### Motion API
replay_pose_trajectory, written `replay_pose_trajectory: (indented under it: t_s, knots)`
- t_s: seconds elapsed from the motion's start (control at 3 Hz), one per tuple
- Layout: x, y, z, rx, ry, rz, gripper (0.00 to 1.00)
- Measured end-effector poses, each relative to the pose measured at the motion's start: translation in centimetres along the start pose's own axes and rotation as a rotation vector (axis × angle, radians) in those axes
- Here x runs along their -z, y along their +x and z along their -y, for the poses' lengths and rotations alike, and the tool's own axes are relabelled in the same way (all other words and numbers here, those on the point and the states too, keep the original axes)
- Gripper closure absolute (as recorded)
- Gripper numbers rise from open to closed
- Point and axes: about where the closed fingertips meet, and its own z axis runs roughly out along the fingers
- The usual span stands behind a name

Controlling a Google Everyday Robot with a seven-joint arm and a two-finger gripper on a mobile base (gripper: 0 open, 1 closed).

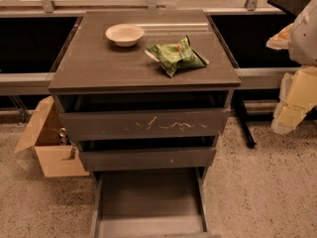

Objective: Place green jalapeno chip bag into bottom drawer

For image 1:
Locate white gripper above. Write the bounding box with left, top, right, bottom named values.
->
left=265, top=0, right=317, bottom=135

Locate green jalapeno chip bag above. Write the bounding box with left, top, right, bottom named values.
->
left=145, top=36, right=209, bottom=77

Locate dark grey drawer cabinet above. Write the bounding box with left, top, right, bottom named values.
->
left=48, top=9, right=242, bottom=238

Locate open bottom grey drawer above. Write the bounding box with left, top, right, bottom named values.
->
left=90, top=168, right=221, bottom=238

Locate middle grey drawer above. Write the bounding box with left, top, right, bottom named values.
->
left=79, top=136, right=216, bottom=172

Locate top grey drawer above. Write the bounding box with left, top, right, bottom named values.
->
left=60, top=91, right=229, bottom=141

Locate white ceramic bowl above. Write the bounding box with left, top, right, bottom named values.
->
left=105, top=24, right=145, bottom=48

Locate metal can in box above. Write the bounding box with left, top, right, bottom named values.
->
left=58, top=128, right=68, bottom=145

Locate open cardboard box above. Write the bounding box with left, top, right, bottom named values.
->
left=15, top=96, right=89, bottom=178

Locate metal window railing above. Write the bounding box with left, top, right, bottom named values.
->
left=0, top=0, right=317, bottom=96

